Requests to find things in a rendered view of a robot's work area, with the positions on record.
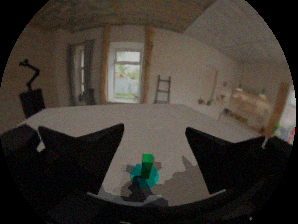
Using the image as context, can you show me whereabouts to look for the cyan circle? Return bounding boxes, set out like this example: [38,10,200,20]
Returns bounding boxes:
[130,164,158,189]

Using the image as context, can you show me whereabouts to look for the green rectangular post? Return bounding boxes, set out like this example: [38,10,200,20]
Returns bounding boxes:
[141,153,153,179]

